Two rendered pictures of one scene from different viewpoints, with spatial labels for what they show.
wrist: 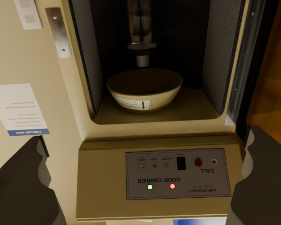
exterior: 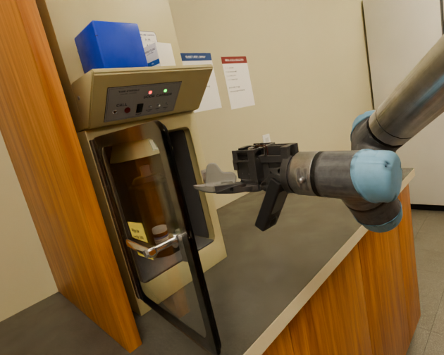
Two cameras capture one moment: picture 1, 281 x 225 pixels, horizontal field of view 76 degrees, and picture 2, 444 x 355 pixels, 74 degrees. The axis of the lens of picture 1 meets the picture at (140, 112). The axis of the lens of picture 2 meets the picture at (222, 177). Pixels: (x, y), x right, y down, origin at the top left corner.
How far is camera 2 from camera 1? 0.61 m
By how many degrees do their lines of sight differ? 57
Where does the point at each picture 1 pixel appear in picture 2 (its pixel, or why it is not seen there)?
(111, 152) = (181, 109)
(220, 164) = (110, 110)
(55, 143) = not seen: hidden behind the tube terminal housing
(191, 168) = (133, 105)
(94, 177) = (195, 94)
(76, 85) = (198, 153)
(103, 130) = (182, 122)
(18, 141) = (204, 45)
